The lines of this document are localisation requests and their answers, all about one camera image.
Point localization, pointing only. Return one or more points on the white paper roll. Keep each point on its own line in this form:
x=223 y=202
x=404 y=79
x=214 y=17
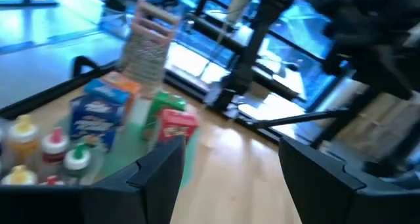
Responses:
x=238 y=5

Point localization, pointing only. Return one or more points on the red cereal box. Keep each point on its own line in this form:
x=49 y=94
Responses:
x=175 y=125

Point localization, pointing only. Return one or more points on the dark blue cereal box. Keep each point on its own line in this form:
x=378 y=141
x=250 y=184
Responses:
x=95 y=122

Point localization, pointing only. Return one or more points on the yellow food colouring bottle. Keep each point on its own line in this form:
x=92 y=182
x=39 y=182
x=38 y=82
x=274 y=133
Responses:
x=19 y=177

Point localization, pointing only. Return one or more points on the green cereal box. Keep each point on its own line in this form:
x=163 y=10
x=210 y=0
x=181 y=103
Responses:
x=160 y=109

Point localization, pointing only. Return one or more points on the green food colouring bottle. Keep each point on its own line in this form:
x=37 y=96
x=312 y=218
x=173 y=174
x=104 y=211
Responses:
x=77 y=160

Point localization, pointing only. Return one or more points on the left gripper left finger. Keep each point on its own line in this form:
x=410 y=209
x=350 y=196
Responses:
x=154 y=191

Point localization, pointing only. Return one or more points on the orange food colouring bottle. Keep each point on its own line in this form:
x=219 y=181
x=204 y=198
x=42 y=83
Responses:
x=23 y=137

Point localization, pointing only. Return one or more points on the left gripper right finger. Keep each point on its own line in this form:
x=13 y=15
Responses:
x=321 y=191

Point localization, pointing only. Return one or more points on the pink metal box grater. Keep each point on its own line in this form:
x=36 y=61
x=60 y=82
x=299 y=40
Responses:
x=147 y=50

